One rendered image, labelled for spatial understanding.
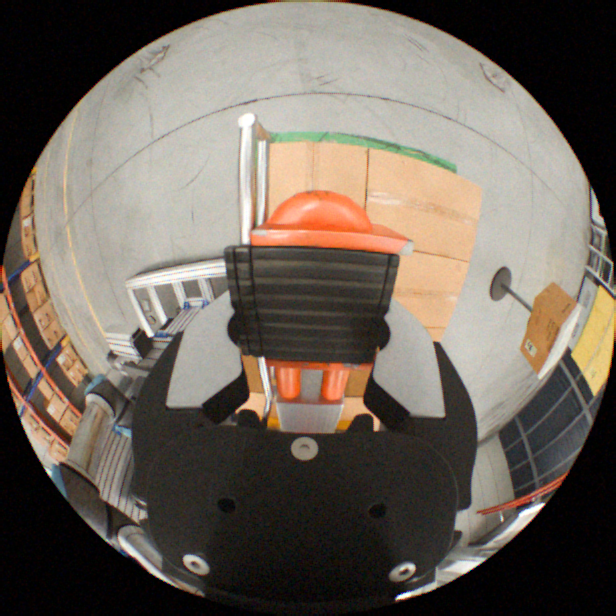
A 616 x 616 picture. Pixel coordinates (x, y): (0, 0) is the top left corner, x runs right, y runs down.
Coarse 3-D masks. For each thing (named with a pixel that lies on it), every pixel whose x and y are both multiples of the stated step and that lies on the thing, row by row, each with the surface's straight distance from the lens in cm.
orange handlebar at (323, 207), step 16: (304, 192) 10; (320, 192) 10; (336, 192) 11; (288, 208) 10; (304, 208) 10; (320, 208) 10; (336, 208) 10; (352, 208) 10; (320, 224) 10; (336, 224) 10; (352, 224) 10; (368, 224) 10; (288, 368) 15; (288, 384) 17; (336, 384) 16
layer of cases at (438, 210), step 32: (288, 160) 78; (320, 160) 78; (352, 160) 79; (384, 160) 83; (416, 160) 89; (288, 192) 77; (352, 192) 78; (384, 192) 81; (416, 192) 87; (448, 192) 96; (480, 192) 111; (384, 224) 82; (416, 224) 87; (448, 224) 96; (416, 256) 91; (448, 256) 100; (416, 288) 97; (448, 288) 108; (448, 320) 121
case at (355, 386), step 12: (240, 348) 56; (252, 360) 52; (252, 372) 50; (360, 372) 50; (252, 384) 47; (348, 384) 47; (360, 384) 48; (252, 396) 47; (264, 396) 46; (348, 396) 45; (360, 396) 46; (240, 408) 54; (252, 408) 52; (276, 408) 50; (348, 408) 49; (360, 408) 50; (348, 420) 55
